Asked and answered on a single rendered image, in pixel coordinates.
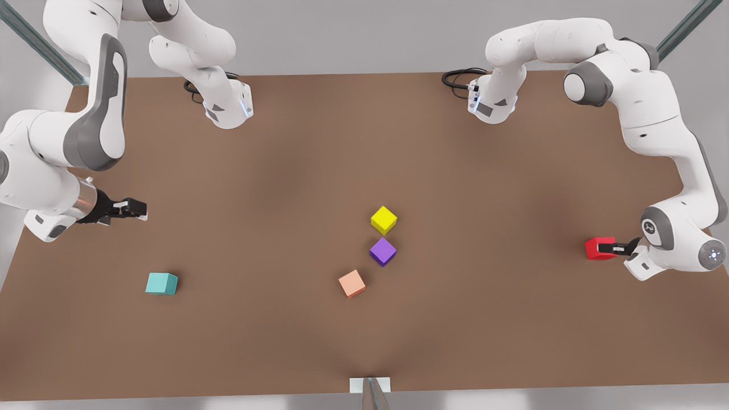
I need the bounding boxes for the teal blue wooden cube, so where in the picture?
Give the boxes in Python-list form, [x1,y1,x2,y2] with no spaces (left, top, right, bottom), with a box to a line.
[145,272,179,296]

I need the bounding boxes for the peach wooden cube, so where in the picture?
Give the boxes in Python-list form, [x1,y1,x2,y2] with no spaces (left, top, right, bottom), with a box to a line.
[338,269,367,299]

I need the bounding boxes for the pale post foot plate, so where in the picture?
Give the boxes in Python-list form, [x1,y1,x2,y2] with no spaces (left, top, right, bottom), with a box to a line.
[349,376,392,394]

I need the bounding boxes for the red wooden cube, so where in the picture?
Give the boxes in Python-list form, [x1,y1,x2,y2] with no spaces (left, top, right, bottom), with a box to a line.
[584,236,617,261]

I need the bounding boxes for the purple wooden cube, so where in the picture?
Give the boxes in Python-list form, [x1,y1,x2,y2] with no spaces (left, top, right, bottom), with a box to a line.
[369,237,398,268]

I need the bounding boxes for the yellow wooden cube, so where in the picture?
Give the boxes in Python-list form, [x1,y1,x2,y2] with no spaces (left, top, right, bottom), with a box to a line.
[371,206,398,236]

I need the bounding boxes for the silver frame post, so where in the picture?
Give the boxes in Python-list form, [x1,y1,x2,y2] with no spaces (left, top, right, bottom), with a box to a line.
[0,0,89,87]
[362,377,391,410]
[655,0,725,55]

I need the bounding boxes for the black cable loop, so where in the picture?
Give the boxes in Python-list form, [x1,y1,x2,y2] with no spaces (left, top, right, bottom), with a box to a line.
[183,71,240,105]
[441,67,491,101]

